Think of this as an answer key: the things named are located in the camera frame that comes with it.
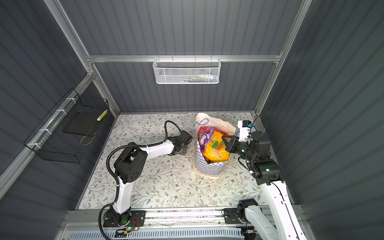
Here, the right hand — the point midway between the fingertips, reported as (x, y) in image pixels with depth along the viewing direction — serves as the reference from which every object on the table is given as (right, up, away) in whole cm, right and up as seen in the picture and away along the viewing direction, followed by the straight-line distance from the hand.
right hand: (224, 138), depth 67 cm
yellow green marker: (-65, +12, +15) cm, 68 cm away
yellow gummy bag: (-2, -8, +10) cm, 13 cm away
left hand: (-23, -9, +33) cm, 41 cm away
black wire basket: (-77, +1, +5) cm, 77 cm away
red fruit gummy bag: (-9, +4, +24) cm, 26 cm away
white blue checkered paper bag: (-9, -20, +26) cm, 34 cm away
